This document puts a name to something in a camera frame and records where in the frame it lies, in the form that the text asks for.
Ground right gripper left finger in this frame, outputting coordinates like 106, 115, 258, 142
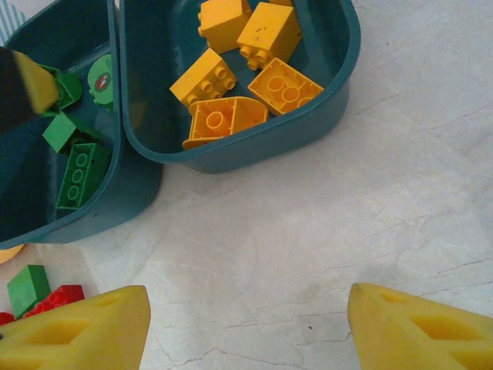
0, 284, 152, 370

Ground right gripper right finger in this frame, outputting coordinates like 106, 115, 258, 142
347, 282, 493, 370

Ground green round printed lego piece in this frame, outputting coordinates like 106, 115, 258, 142
87, 53, 115, 113

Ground green long lego brick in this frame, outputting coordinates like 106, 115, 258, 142
55, 142, 112, 211

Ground yellow rounded lego with window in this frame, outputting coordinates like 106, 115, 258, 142
181, 96, 270, 150

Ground teal plastic container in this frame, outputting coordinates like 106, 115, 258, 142
117, 0, 363, 174
0, 0, 163, 251

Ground yellow plastic container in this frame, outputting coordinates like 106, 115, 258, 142
0, 244, 25, 265

